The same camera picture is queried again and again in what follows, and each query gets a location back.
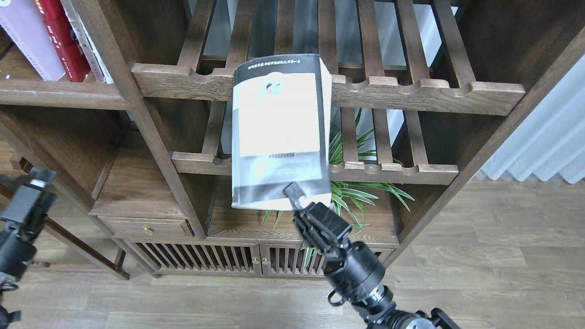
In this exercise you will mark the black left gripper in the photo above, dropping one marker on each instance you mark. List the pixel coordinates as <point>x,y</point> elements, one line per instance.
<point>26,215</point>

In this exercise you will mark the green spider plant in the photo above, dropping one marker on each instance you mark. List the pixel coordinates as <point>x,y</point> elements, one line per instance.
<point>344,191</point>

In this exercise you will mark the white upright book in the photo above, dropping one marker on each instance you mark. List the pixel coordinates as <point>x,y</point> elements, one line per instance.
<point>97,65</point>

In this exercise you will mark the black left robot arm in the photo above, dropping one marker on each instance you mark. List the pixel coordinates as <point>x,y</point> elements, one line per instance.
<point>8,316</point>

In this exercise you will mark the white curtain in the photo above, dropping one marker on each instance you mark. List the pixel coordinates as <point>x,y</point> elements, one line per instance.
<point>551,140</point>

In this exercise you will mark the white lavender book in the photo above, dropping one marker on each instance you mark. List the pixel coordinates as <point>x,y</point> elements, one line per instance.
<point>22,22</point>

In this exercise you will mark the brass drawer knob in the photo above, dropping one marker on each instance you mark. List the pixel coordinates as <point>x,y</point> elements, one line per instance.
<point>148,231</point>

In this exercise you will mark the black and yellow book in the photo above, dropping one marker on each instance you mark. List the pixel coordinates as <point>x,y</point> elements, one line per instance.
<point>281,116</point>

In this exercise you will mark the dark wooden bookshelf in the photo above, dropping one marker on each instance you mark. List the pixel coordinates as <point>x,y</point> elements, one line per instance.
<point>442,82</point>

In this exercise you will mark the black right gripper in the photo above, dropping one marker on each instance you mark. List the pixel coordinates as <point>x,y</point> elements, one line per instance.
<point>353,270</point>

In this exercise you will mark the red book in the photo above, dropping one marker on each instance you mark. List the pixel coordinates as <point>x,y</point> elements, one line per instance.
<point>64,39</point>

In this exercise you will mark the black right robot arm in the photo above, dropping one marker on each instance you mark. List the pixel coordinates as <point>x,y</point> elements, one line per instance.
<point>400,319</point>

